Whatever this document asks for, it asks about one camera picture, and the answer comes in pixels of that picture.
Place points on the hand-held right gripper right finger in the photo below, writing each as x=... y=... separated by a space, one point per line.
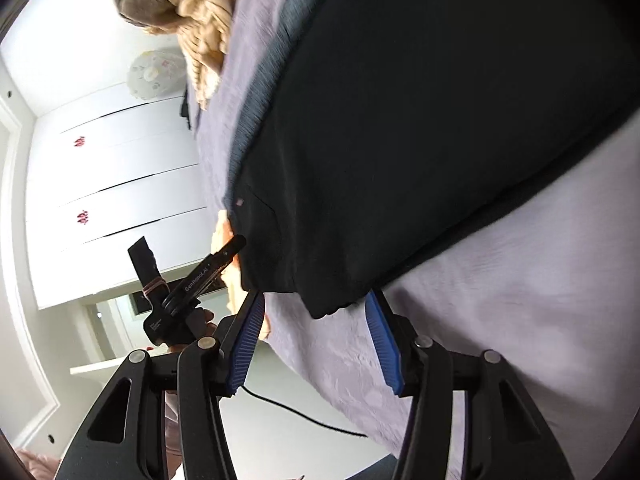
x=382 y=345

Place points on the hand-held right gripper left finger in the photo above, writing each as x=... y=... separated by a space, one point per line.
x=245 y=345

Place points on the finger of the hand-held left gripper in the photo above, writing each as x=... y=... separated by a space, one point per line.
x=231 y=250

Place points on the black pants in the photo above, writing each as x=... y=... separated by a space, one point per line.
x=400 y=135

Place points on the person's left forearm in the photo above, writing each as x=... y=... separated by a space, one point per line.
x=172 y=425

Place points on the person's left hand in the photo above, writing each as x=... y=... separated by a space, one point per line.
x=204 y=321

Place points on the orange cloth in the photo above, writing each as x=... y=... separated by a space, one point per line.
x=234 y=280

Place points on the white shelf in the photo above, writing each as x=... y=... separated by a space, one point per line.
x=95 y=366

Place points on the white wardrobe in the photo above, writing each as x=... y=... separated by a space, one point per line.
x=125 y=175

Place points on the red door sticker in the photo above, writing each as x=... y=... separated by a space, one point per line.
x=82 y=217
x=78 y=141

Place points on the lilac embossed blanket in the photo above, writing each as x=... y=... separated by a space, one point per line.
x=500 y=285

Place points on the dark cloth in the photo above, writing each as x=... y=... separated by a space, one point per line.
x=189 y=107

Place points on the round white floral cover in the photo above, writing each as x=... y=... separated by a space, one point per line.
x=150 y=74

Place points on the pink cloth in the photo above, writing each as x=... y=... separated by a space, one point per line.
x=37 y=465

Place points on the cream striped garment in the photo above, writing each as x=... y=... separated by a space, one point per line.
x=207 y=35

